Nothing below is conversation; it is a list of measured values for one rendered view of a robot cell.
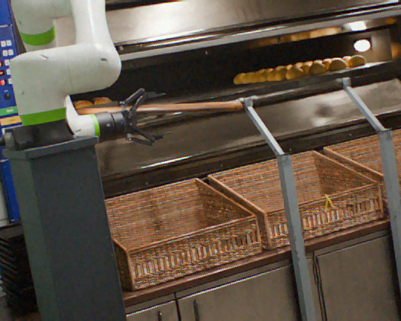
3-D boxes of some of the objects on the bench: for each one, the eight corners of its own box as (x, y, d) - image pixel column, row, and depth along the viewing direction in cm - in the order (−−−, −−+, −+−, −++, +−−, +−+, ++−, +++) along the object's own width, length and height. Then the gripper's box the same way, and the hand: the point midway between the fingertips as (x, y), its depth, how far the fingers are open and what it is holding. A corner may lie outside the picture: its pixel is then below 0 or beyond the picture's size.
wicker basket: (215, 235, 365) (204, 174, 362) (321, 207, 388) (313, 149, 385) (270, 251, 321) (258, 182, 318) (386, 218, 344) (377, 152, 341)
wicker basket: (86, 272, 339) (74, 205, 336) (207, 238, 364) (196, 176, 360) (132, 293, 296) (118, 217, 292) (266, 253, 321) (254, 183, 317)
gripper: (100, 88, 285) (157, 78, 294) (113, 160, 287) (169, 147, 296) (108, 87, 278) (166, 77, 287) (121, 160, 281) (178, 148, 290)
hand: (164, 114), depth 291 cm, fingers open, 13 cm apart
